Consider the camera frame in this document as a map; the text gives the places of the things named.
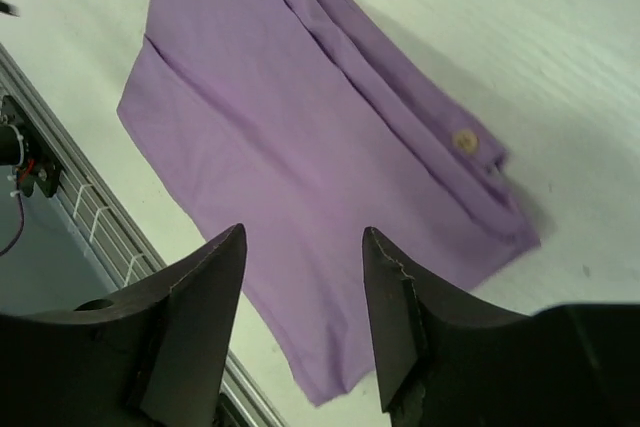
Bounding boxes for purple trousers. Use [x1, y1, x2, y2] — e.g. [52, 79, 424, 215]
[117, 0, 539, 405]

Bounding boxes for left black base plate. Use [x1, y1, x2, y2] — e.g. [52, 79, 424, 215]
[1, 94, 63, 198]

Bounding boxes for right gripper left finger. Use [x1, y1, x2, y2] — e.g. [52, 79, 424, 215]
[1, 224, 247, 427]

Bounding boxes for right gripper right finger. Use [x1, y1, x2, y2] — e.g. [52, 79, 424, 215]
[362, 228, 639, 426]

